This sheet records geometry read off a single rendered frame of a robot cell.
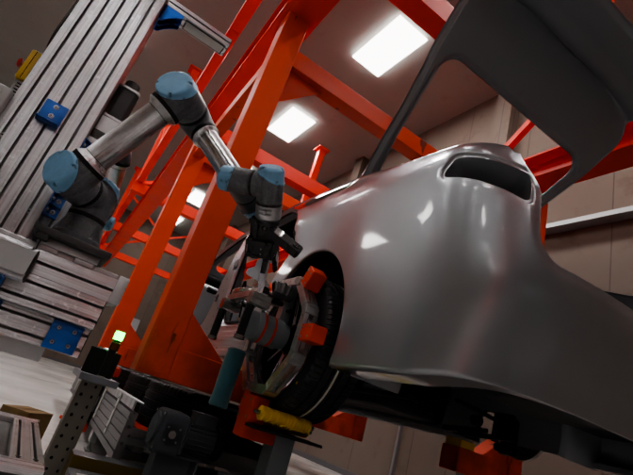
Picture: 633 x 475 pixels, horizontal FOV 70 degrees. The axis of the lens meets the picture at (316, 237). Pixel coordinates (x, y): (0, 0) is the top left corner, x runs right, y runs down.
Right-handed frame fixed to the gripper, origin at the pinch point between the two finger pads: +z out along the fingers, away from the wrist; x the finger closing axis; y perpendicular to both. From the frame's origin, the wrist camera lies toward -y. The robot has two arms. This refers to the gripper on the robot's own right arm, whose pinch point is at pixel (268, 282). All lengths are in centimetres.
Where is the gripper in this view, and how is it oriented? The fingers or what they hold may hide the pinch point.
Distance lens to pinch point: 138.0
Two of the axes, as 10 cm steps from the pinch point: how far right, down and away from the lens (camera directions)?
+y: -9.7, -1.8, 1.6
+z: -1.2, 9.4, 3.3
